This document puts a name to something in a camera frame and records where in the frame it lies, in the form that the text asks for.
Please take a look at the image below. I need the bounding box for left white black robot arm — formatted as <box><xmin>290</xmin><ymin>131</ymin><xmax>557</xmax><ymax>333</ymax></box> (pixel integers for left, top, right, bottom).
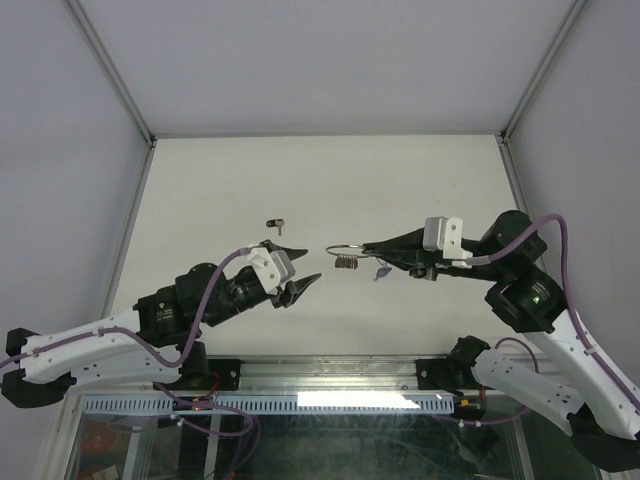
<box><xmin>1</xmin><ymin>240</ymin><xmax>321</xmax><ymax>409</ymax></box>

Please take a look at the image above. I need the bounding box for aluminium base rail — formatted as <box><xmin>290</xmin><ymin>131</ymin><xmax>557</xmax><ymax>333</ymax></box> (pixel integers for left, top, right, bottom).
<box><xmin>198</xmin><ymin>355</ymin><xmax>481</xmax><ymax>396</ymax></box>

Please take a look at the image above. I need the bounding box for key with blue tag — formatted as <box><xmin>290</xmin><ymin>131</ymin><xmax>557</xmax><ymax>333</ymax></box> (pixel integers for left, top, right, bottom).
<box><xmin>374</xmin><ymin>258</ymin><xmax>392</xmax><ymax>281</ymax></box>

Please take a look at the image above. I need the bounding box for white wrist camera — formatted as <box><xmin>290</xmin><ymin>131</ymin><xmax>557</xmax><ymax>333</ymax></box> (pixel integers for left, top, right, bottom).
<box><xmin>245</xmin><ymin>245</ymin><xmax>296</xmax><ymax>296</ymax></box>
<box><xmin>422</xmin><ymin>216</ymin><xmax>473</xmax><ymax>263</ymax></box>

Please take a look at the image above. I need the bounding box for small black headed key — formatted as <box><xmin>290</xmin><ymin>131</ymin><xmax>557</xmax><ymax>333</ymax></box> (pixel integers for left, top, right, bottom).
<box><xmin>265</xmin><ymin>218</ymin><xmax>285</xmax><ymax>236</ymax></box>

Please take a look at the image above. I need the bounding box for metal keyring with keys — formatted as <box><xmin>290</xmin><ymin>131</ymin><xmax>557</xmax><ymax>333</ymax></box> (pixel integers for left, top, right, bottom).
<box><xmin>325</xmin><ymin>244</ymin><xmax>369</xmax><ymax>270</ymax></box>

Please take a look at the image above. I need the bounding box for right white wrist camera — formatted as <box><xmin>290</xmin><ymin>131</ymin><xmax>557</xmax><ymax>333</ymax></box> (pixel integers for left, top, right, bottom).
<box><xmin>422</xmin><ymin>216</ymin><xmax>473</xmax><ymax>263</ymax></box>

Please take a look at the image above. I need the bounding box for white slotted cable duct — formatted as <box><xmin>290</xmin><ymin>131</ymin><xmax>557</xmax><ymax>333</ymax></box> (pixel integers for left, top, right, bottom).
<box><xmin>83</xmin><ymin>392</ymin><xmax>455</xmax><ymax>416</ymax></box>

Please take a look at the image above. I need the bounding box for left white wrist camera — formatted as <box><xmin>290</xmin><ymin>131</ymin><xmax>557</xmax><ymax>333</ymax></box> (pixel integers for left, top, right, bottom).
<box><xmin>245</xmin><ymin>245</ymin><xmax>296</xmax><ymax>296</ymax></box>

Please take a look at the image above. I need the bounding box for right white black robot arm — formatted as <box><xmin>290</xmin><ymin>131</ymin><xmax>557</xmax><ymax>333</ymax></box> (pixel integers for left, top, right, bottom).
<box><xmin>362</xmin><ymin>210</ymin><xmax>639</xmax><ymax>473</ymax></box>

